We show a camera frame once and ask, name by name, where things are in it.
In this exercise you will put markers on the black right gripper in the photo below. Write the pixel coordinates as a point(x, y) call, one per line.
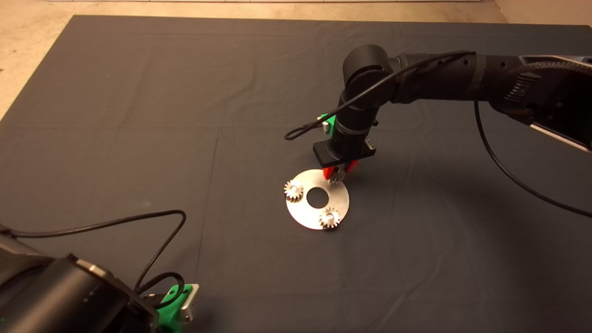
point(328, 158)

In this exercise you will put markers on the small steel planetary gear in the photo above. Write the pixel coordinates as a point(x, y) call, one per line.
point(329, 217)
point(337, 175)
point(293, 191)

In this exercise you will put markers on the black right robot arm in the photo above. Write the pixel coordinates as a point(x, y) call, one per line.
point(448, 78)

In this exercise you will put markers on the round metal carrier plate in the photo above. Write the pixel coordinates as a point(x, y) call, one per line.
point(307, 216)

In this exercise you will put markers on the dark grey table cloth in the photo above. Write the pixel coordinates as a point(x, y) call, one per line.
point(185, 92)

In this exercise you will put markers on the silver right camera box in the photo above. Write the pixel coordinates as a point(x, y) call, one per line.
point(325, 127)

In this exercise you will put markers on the green right camera mount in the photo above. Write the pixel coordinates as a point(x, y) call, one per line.
point(329, 121)

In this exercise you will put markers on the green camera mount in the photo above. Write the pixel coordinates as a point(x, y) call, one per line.
point(169, 317)
point(329, 121)

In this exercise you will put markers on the green left camera mount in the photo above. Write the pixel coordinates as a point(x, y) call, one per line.
point(169, 317)

